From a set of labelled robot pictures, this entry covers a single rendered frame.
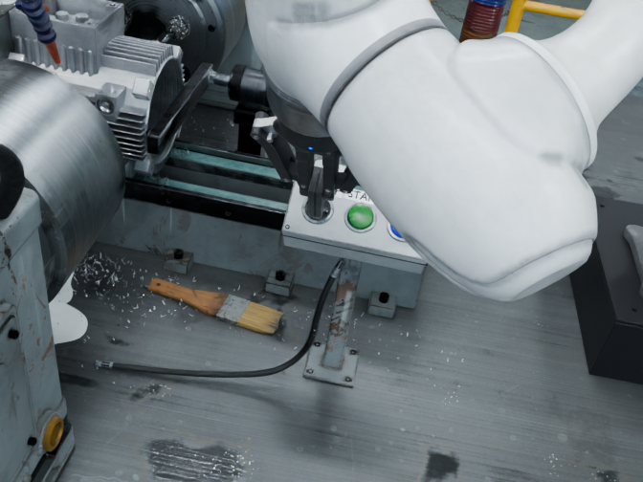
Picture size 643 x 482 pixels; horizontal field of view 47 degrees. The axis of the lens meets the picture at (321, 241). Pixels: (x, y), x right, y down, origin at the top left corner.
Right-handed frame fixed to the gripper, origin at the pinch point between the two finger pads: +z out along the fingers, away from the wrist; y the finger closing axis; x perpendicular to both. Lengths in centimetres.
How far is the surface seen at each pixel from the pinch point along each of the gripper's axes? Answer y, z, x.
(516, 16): -49, 188, -181
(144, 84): 27.0, 11.9, -15.7
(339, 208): -2.5, 4.3, -0.5
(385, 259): -8.8, 6.6, 3.6
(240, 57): 26, 53, -49
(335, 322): -4.5, 19.3, 9.0
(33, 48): 43.5, 11.9, -17.8
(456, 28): -33, 294, -251
